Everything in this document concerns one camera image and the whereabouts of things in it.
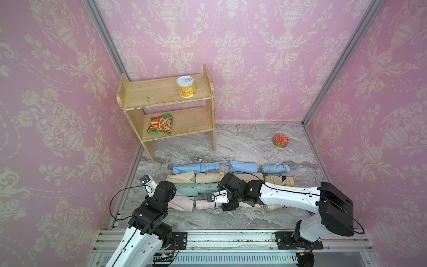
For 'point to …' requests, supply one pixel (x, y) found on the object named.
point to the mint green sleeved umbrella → (207, 187)
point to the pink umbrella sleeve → (183, 203)
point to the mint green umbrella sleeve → (187, 189)
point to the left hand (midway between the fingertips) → (165, 187)
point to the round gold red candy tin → (281, 140)
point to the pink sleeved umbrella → (203, 203)
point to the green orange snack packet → (160, 124)
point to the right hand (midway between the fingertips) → (221, 195)
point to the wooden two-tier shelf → (163, 108)
